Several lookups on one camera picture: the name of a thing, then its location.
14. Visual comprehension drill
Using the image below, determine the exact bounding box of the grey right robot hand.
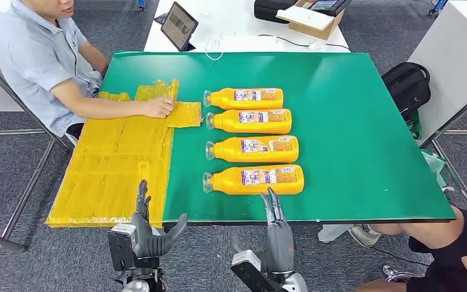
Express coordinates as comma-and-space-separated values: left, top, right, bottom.
230, 186, 296, 277

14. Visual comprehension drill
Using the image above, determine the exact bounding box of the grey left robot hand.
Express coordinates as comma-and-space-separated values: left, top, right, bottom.
130, 179, 189, 259

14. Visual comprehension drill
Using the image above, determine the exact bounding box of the person's right hand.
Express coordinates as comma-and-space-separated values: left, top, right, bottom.
142, 96, 176, 119

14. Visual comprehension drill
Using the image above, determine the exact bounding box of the orange detergent bottle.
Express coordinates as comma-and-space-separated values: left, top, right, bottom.
202, 88, 284, 111
204, 135, 300, 164
202, 164, 305, 196
206, 108, 292, 135

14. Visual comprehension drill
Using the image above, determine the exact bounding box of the white table foot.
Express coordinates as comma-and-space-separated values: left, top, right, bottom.
318, 224, 355, 243

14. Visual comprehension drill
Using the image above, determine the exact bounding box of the person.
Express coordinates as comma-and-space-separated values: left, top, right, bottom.
348, 131, 467, 292
0, 0, 176, 140

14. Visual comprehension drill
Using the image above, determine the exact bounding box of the pale green plastic bag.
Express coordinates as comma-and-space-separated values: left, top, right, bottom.
420, 149, 456, 193

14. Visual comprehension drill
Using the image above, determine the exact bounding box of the green cloth bag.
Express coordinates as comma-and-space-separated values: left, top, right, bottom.
407, 109, 423, 141

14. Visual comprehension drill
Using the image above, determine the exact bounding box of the large yellow taped cardboard mat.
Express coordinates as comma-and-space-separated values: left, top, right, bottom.
45, 79, 180, 229

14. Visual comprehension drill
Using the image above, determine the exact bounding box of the white desk with metal legs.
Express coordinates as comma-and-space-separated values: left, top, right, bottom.
407, 0, 467, 218

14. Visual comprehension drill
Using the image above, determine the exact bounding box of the black tablet on stand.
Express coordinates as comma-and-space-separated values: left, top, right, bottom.
160, 1, 199, 53

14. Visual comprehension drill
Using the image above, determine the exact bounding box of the black backpack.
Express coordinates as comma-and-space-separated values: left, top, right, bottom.
381, 61, 432, 122

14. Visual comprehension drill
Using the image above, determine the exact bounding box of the black zip case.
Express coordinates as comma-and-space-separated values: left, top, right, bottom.
254, 0, 299, 24

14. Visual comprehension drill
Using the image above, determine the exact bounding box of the white flat sheet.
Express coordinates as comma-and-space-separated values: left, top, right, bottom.
275, 5, 334, 32

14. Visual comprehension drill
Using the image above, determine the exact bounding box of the brown cardboard box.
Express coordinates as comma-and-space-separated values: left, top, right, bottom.
288, 0, 346, 41

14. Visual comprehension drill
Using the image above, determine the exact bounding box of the black screen device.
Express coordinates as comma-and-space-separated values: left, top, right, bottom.
306, 0, 353, 17

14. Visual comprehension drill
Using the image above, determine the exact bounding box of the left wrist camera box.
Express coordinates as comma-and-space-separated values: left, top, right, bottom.
107, 223, 139, 272

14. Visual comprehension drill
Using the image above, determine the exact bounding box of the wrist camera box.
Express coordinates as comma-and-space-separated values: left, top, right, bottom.
230, 249, 277, 292
107, 223, 139, 272

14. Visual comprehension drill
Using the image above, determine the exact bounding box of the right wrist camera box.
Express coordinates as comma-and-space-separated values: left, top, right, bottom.
230, 249, 277, 292

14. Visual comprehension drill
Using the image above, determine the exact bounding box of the white looped cable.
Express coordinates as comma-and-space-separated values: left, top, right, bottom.
204, 35, 226, 61

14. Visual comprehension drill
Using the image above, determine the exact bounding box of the thin black cable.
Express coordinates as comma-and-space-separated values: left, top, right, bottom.
368, 246, 431, 267

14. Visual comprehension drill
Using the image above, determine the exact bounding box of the black desk cable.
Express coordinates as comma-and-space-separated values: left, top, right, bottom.
257, 33, 351, 52

